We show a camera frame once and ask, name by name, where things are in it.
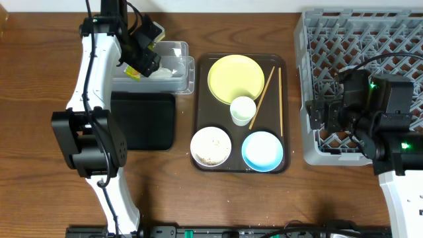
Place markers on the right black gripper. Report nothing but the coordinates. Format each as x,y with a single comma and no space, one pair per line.
317,114

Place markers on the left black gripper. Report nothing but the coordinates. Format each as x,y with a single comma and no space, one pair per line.
145,65

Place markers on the white napkin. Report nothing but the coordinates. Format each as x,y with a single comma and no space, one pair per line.
161,73

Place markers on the wooden chopstick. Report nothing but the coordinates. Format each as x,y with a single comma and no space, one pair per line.
262,98
280,93

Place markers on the light blue bowl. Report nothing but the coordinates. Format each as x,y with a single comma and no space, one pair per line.
262,151

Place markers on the white cup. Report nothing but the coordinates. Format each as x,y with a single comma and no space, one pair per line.
242,110

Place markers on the yellow plate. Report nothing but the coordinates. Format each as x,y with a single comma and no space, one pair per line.
235,76

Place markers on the white bowl with food scraps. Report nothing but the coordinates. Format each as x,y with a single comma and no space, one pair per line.
210,146

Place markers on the green orange snack wrapper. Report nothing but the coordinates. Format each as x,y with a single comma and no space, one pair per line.
132,73

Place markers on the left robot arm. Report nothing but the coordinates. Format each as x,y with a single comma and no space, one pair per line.
87,134

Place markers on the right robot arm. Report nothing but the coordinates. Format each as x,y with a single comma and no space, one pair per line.
375,109

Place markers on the clear plastic waste bin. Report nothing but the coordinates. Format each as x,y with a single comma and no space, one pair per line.
176,73

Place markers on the black food waste tray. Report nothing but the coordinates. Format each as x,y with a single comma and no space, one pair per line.
146,119

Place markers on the grey dishwasher rack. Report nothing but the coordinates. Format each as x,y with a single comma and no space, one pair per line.
327,40

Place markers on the dark brown serving tray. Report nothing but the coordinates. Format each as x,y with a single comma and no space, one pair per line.
211,112

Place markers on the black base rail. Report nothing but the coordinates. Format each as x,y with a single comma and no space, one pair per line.
173,232

